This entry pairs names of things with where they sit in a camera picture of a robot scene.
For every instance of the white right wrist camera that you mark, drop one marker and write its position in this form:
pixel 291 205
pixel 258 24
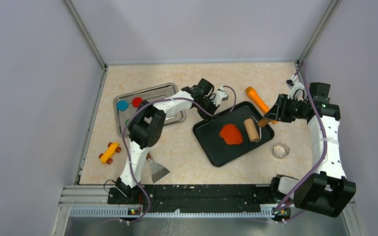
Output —
pixel 295 86

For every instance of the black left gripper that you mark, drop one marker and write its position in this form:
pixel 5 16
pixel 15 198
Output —
pixel 212 107

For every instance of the red dough disc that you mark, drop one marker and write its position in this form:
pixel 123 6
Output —
pixel 136 102

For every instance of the blue dough disc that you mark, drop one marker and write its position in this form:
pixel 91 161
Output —
pixel 122 105

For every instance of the wooden handled metal scraper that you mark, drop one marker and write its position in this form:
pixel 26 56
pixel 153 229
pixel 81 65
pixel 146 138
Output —
pixel 158 171

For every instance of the black baking tray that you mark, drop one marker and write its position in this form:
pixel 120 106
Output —
pixel 214 147

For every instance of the wooden dough roller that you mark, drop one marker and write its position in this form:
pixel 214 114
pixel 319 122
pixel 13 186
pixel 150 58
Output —
pixel 254 127

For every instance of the orange-red dough piece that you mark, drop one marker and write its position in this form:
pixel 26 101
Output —
pixel 231 134

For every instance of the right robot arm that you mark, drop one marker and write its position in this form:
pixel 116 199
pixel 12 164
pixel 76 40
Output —
pixel 325 189

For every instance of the silver metal tray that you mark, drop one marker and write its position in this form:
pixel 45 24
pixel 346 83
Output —
pixel 152 94

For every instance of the orange toy carrot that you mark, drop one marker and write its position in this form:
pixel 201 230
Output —
pixel 253 96

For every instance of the yellow toy car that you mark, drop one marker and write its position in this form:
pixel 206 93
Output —
pixel 112 149

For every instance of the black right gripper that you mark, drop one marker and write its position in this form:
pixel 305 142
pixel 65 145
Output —
pixel 278 111

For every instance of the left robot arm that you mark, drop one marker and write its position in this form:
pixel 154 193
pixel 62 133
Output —
pixel 146 125

